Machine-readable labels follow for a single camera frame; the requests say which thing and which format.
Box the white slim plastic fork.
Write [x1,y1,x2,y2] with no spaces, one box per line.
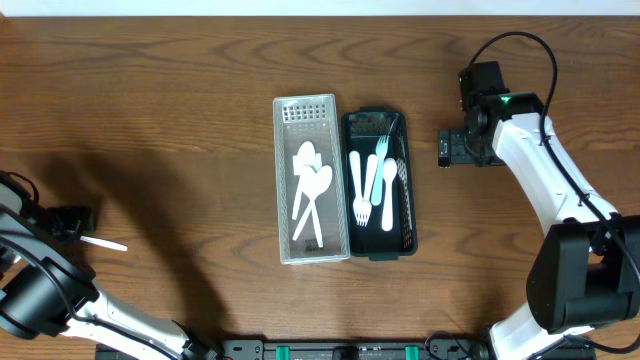
[371,135,389,206]

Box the white slim plastic spoon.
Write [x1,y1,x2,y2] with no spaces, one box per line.
[293,165,333,248]

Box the white perforated plastic basket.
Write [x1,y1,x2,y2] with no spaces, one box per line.
[273,94,350,265]

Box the white wide-handled plastic fork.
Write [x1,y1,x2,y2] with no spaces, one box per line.
[349,150,365,226]

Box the dark green plastic basket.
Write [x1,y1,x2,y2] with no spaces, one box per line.
[341,107,418,261]

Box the black mounting rail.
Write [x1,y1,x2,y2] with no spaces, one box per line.
[94,334,596,360]

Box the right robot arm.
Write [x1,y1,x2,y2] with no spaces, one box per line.
[438,61,639,359]

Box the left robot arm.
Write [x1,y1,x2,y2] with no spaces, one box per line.
[1,172,224,359]

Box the white wide-handled plastic spoon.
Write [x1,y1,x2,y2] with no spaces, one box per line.
[381,158,397,232]

